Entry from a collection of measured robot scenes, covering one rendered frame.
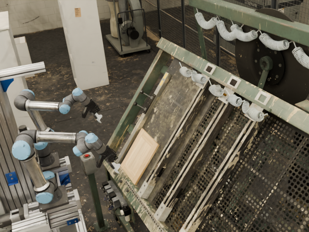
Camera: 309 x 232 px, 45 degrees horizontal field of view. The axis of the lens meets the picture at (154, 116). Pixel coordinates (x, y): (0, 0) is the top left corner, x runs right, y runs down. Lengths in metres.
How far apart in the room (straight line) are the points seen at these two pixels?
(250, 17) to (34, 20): 8.76
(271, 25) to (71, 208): 2.03
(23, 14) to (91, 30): 4.57
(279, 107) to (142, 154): 1.37
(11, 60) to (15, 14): 5.93
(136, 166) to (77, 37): 3.86
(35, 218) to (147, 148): 1.05
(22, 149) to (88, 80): 4.54
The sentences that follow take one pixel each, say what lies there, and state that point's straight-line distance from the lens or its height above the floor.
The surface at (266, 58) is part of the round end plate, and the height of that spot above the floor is 1.90.
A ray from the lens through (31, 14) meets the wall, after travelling 11.05.
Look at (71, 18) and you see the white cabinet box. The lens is 6.61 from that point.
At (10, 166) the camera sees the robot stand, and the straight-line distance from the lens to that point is 3.02.
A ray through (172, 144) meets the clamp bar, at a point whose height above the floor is 1.32.
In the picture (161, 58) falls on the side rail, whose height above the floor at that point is 1.70.
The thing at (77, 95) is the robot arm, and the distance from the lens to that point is 3.10.
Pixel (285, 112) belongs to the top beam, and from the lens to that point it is 2.32.
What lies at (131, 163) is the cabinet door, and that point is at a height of 0.97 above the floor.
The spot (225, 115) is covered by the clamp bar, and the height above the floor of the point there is 1.62.
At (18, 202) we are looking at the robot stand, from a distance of 3.23.
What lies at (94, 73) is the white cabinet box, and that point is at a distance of 6.98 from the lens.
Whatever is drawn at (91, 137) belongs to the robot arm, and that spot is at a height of 1.64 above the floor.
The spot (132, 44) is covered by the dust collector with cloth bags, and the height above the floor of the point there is 0.25.
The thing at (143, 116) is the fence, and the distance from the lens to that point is 3.34.
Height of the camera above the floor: 2.99
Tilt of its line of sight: 30 degrees down
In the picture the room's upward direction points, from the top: 5 degrees counter-clockwise
